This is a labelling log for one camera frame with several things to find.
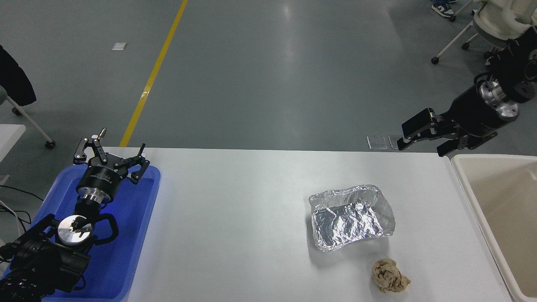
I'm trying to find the chair leg with caster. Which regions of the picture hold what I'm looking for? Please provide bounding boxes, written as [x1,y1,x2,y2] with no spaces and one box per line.
[450,0,474,22]

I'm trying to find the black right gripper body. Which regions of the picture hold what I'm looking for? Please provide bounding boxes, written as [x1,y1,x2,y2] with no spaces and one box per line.
[447,86,498,138]

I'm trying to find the blue plastic tray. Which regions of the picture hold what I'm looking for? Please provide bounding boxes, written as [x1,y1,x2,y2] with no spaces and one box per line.
[0,164,162,302]

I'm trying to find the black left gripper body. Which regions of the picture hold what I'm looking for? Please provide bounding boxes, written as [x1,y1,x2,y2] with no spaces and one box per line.
[77,154,126,200]

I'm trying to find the person's foot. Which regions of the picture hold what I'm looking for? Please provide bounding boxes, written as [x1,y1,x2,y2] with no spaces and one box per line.
[432,2,456,18]

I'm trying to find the white cable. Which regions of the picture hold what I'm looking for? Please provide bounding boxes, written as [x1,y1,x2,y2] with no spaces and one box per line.
[0,200,22,237]

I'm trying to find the small white table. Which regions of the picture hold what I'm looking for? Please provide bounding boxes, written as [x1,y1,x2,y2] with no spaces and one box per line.
[0,125,26,162]

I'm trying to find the silver foil tray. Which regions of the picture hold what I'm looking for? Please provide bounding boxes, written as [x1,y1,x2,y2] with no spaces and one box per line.
[309,184,396,253]

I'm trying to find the grey chair with casters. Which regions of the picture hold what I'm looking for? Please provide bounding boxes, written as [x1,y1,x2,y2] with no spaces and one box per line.
[0,86,56,149]

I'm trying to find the large pale bin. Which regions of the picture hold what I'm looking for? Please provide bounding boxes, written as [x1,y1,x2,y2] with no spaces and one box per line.
[450,154,537,302]

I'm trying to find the white office chair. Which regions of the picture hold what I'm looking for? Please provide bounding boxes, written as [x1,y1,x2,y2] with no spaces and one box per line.
[431,0,537,65]

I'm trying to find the black cable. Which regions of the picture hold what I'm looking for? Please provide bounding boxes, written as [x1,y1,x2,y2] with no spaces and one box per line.
[0,185,44,229]

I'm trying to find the crumpled tan paper ball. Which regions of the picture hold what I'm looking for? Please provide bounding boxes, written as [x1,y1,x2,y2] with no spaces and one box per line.
[371,258,412,294]

